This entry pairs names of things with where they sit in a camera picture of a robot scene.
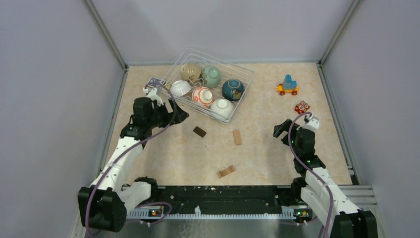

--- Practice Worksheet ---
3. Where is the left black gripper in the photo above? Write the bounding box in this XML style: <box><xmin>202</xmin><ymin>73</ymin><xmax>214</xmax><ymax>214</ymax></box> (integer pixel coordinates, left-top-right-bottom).
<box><xmin>147</xmin><ymin>98</ymin><xmax>189</xmax><ymax>128</ymax></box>

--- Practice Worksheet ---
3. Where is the plain white bowl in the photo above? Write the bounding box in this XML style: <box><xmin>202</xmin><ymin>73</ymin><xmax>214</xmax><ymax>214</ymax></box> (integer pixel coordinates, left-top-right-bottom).
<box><xmin>170</xmin><ymin>80</ymin><xmax>192</xmax><ymax>97</ymax></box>

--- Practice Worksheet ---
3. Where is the orange patterned white bowl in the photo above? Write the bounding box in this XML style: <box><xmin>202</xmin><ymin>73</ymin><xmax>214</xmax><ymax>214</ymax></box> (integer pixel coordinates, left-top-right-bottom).
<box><xmin>192</xmin><ymin>87</ymin><xmax>213</xmax><ymax>108</ymax></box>

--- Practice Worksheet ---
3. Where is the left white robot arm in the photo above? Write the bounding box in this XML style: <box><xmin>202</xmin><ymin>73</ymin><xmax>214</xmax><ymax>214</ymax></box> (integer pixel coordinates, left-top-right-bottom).
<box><xmin>77</xmin><ymin>97</ymin><xmax>189</xmax><ymax>232</ymax></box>

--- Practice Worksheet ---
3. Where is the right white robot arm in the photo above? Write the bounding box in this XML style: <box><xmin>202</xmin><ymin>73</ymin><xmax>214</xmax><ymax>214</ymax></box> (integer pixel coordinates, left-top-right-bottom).
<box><xmin>273</xmin><ymin>116</ymin><xmax>379</xmax><ymax>238</ymax></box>

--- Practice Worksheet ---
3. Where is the dark brown block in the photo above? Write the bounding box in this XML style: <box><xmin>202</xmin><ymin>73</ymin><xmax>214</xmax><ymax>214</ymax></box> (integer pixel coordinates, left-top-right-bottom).
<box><xmin>193</xmin><ymin>126</ymin><xmax>207</xmax><ymax>138</ymax></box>

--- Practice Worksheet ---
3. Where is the red owl toy block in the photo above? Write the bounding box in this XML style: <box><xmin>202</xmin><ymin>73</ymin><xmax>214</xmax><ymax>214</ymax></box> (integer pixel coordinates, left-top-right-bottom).
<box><xmin>294</xmin><ymin>101</ymin><xmax>311</xmax><ymax>114</ymax></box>

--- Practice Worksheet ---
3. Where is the light wooden block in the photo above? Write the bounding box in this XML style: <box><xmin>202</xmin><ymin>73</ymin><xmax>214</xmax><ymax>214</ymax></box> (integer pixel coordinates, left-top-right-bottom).
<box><xmin>232</xmin><ymin>129</ymin><xmax>242</xmax><ymax>146</ymax></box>

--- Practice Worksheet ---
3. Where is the blue yellow toy train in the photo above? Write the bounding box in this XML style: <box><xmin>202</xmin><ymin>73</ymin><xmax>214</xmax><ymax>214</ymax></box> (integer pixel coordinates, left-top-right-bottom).
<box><xmin>276</xmin><ymin>74</ymin><xmax>299</xmax><ymax>96</ymax></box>

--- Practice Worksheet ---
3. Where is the white ceramic bowl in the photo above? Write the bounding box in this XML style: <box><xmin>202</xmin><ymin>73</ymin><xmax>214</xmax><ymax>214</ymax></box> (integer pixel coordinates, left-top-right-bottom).
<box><xmin>210</xmin><ymin>98</ymin><xmax>234</xmax><ymax>118</ymax></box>

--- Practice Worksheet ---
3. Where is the beige ceramic bowl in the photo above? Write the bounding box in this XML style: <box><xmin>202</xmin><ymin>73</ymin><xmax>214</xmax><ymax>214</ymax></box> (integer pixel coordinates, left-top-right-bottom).
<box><xmin>180</xmin><ymin>63</ymin><xmax>202</xmax><ymax>82</ymax></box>

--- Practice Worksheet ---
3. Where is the light green ceramic bowl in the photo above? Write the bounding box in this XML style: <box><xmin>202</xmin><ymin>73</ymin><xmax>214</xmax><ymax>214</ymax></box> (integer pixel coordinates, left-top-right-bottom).
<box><xmin>201</xmin><ymin>65</ymin><xmax>222</xmax><ymax>88</ymax></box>

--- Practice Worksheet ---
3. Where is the dark teal patterned bowl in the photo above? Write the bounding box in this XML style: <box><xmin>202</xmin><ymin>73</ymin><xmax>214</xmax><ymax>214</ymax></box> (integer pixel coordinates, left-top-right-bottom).
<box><xmin>222</xmin><ymin>78</ymin><xmax>245</xmax><ymax>101</ymax></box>

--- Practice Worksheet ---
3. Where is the notched wooden block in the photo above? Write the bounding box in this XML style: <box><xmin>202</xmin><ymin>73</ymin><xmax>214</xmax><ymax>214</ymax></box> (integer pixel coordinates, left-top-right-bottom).
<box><xmin>217</xmin><ymin>165</ymin><xmax>236</xmax><ymax>178</ymax></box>

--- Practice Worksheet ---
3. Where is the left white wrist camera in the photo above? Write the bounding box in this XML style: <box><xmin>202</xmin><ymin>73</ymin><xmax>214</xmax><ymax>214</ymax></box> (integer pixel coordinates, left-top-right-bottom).
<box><xmin>143</xmin><ymin>87</ymin><xmax>164</xmax><ymax>106</ymax></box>

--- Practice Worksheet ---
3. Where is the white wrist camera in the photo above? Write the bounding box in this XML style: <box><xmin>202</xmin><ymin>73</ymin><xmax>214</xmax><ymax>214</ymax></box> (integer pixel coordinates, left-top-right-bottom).
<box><xmin>143</xmin><ymin>87</ymin><xmax>164</xmax><ymax>106</ymax></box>
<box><xmin>302</xmin><ymin>115</ymin><xmax>320</xmax><ymax>132</ymax></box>

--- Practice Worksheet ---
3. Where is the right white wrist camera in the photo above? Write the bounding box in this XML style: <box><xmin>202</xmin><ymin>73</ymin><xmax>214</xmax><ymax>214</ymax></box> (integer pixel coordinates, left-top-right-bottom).
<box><xmin>302</xmin><ymin>115</ymin><xmax>320</xmax><ymax>132</ymax></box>

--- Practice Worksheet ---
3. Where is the white wire dish rack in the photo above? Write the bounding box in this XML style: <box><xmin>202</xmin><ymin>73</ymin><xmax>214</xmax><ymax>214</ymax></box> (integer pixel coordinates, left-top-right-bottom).
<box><xmin>162</xmin><ymin>48</ymin><xmax>255</xmax><ymax>124</ymax></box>

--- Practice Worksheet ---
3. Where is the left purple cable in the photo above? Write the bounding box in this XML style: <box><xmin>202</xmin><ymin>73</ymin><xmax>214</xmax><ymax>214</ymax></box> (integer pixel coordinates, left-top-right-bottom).
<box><xmin>84</xmin><ymin>83</ymin><xmax>178</xmax><ymax>237</ymax></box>

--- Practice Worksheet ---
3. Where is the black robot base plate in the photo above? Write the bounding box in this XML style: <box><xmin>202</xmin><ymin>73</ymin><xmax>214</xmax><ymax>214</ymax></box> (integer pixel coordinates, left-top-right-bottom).
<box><xmin>141</xmin><ymin>185</ymin><xmax>304</xmax><ymax>215</ymax></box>

